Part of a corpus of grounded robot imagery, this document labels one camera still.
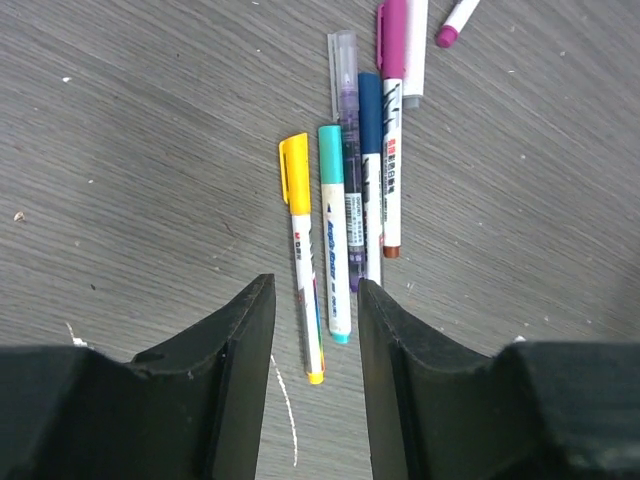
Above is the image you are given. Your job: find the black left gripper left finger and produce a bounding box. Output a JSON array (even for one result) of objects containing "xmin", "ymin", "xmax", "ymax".
[{"xmin": 1, "ymin": 274, "xmax": 276, "ymax": 479}]

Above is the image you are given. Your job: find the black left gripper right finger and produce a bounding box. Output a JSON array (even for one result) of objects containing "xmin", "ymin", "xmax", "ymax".
[{"xmin": 358, "ymin": 280, "xmax": 639, "ymax": 479}]

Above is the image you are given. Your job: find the teal ended white marker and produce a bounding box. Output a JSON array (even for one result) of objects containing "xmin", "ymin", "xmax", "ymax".
[{"xmin": 318, "ymin": 125, "xmax": 352, "ymax": 344}]

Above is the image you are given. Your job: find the yellow ended white marker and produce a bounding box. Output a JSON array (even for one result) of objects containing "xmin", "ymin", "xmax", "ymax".
[{"xmin": 278, "ymin": 132, "xmax": 325, "ymax": 385}]

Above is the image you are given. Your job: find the grey capped thin pen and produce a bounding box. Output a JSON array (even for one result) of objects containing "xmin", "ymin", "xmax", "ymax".
[{"xmin": 403, "ymin": 0, "xmax": 429, "ymax": 109}]

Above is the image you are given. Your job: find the clear capped purple pen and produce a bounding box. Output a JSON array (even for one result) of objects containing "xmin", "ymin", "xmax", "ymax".
[{"xmin": 327, "ymin": 30, "xmax": 366, "ymax": 292}]

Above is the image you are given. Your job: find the blue ended white marker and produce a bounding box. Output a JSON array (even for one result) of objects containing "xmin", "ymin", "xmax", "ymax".
[{"xmin": 358, "ymin": 72, "xmax": 383, "ymax": 285}]

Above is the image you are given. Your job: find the brown ended white marker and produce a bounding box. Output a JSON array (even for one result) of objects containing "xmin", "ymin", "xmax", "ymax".
[{"xmin": 377, "ymin": 0, "xmax": 407, "ymax": 259}]

